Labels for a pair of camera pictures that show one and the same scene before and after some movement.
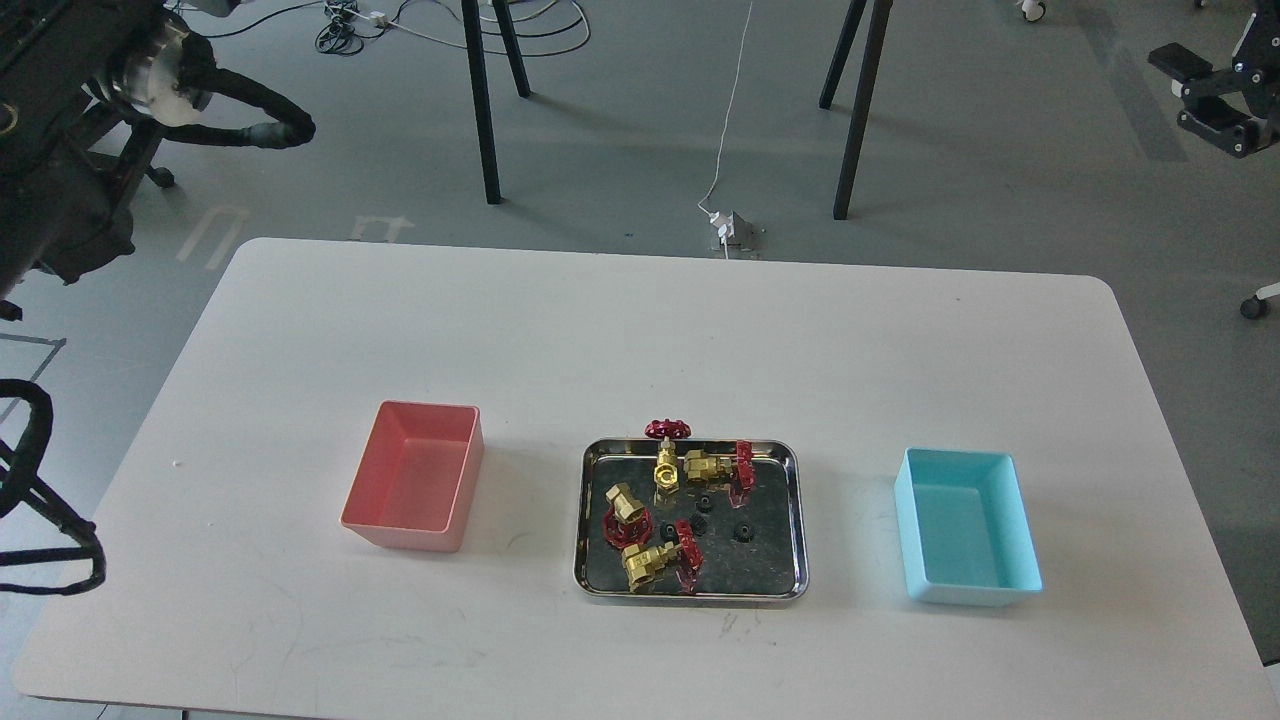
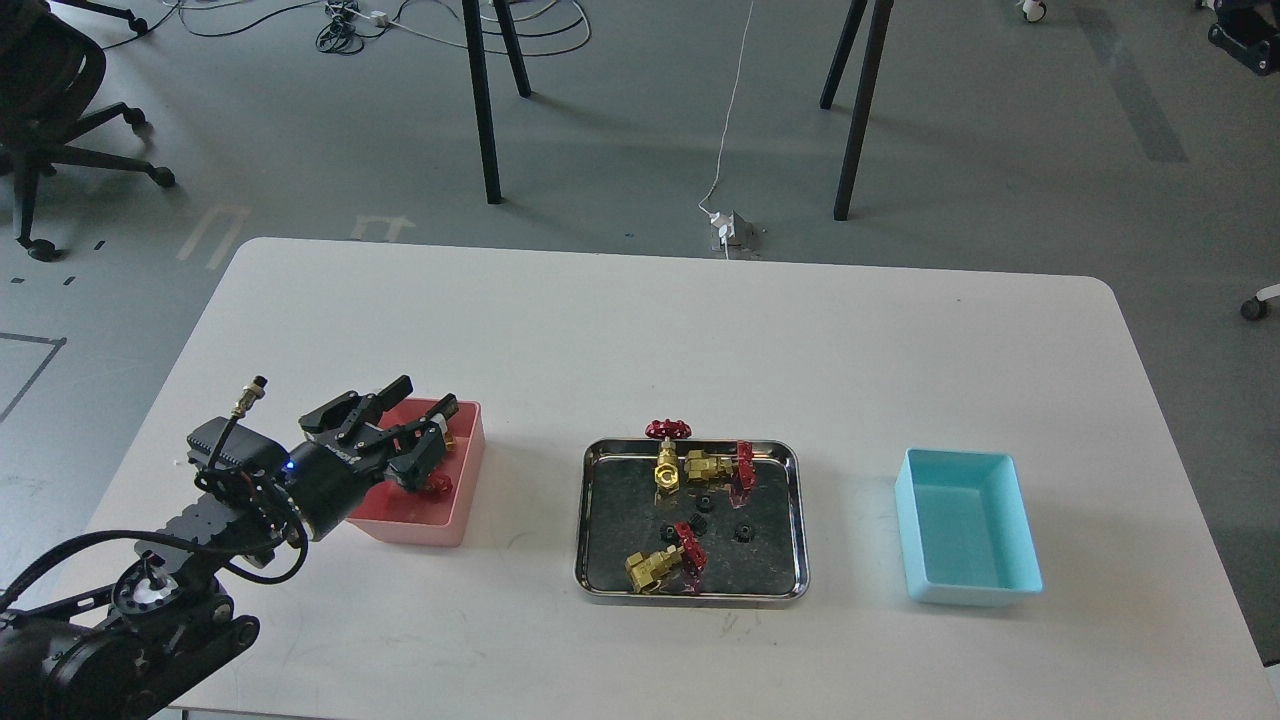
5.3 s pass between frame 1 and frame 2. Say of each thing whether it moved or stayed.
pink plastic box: stayed
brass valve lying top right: stayed
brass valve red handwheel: moved
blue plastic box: stayed
